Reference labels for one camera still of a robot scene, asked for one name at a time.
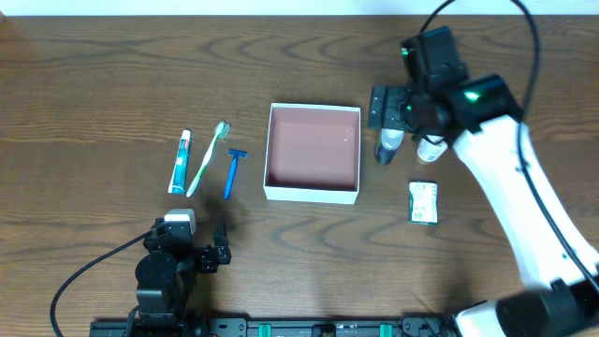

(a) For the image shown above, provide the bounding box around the blue disposable razor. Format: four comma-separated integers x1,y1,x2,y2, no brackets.
223,149,247,199

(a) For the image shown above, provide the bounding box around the white tube gold cap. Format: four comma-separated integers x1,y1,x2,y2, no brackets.
416,135,448,164

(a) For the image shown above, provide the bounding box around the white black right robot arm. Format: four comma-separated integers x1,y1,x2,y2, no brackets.
368,75,598,336

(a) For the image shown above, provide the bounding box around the green white toothbrush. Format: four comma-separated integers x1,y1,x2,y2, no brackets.
186,120,230,198

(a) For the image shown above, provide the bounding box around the teal toothpaste tube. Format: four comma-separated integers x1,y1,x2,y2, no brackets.
168,129,192,195

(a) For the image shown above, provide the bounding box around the blue liquid clear bottle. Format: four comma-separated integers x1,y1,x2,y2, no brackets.
374,128,404,165

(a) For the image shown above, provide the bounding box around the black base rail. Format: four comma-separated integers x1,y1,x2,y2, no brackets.
89,316,460,337

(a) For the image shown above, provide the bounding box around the white box pink interior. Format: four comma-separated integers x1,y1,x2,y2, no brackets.
263,103,361,205

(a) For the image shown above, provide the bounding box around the green white soap bar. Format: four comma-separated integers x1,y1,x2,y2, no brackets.
408,182,438,225

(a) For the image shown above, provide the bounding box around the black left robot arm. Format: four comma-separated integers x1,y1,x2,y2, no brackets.
135,218,231,328

